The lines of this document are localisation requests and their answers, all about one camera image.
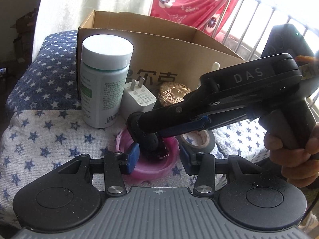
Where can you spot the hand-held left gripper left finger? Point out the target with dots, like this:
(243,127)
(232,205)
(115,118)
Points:
(133,158)

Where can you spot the red floral cloth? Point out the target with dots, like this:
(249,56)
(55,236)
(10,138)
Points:
(189,2)

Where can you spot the blue star blanket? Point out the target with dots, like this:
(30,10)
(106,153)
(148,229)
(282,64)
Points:
(49,134)

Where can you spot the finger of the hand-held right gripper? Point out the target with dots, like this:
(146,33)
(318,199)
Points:
(184,128)
(172,118)

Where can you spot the metal railing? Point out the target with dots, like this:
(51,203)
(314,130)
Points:
(262,2)

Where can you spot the person's right hand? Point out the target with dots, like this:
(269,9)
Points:
(299,164)

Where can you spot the black jar with gold lid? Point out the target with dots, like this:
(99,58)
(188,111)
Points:
(172,92)

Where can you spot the cardboard box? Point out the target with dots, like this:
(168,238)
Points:
(162,47)

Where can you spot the black round object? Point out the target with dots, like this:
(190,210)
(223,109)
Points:
(149,142)

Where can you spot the white plastic stick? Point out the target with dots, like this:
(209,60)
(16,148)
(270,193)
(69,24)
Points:
(215,67)

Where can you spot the white pill bottle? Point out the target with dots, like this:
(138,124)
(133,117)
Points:
(104,79)

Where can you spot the pink round dish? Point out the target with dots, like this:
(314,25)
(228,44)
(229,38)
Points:
(149,174)

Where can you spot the black tape roll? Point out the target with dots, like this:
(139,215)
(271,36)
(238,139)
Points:
(199,139)

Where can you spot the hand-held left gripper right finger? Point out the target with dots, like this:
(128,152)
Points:
(185,158)

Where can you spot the white charger plug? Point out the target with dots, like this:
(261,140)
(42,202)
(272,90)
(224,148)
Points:
(137,102)

